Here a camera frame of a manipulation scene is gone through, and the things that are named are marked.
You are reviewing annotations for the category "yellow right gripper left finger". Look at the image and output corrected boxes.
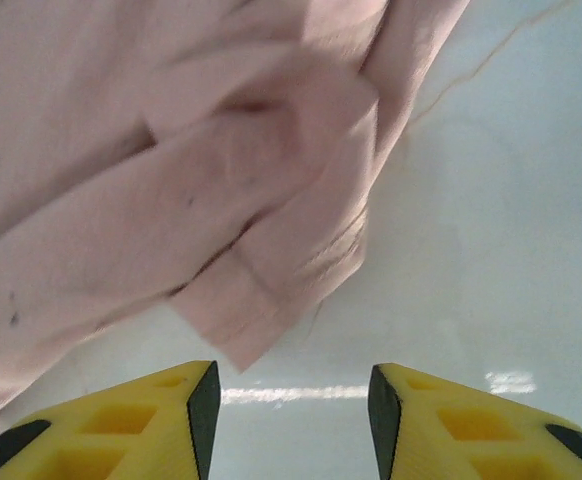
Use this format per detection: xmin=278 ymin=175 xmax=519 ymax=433
xmin=0 ymin=359 xmax=221 ymax=480

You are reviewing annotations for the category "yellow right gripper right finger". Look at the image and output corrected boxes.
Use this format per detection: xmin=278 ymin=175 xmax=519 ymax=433
xmin=368 ymin=362 xmax=582 ymax=480

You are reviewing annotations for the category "pink t-shirt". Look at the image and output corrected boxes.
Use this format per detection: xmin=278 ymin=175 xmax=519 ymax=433
xmin=0 ymin=0 xmax=472 ymax=441

